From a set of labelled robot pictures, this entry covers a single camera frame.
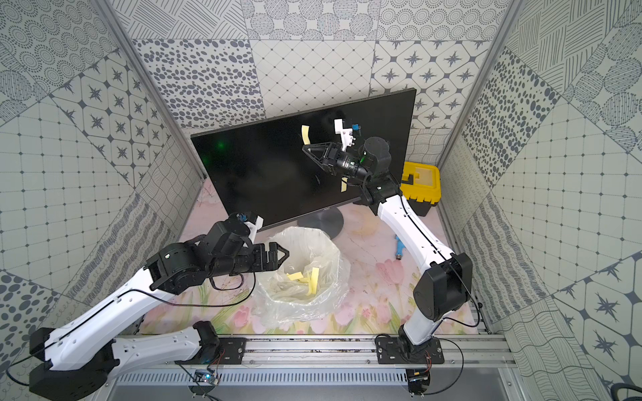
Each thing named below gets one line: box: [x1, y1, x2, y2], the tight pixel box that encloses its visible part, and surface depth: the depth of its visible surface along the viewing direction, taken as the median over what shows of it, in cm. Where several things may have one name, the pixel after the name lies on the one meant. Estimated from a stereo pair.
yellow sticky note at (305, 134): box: [300, 124, 311, 146], surface depth 65 cm
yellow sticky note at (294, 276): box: [285, 271, 304, 281], surface depth 73 cm
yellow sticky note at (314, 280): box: [310, 267, 320, 295], surface depth 71 cm
